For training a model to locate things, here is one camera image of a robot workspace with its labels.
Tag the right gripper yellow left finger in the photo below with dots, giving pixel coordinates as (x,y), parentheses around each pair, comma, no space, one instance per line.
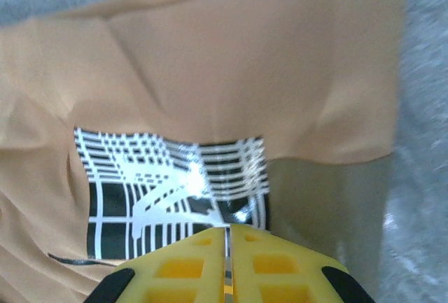
(185,257)

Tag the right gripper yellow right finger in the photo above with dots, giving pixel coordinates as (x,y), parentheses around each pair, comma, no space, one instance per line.
(280,261)

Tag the tan orange t-shirt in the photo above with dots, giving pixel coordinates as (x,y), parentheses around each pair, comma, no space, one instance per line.
(210,72)

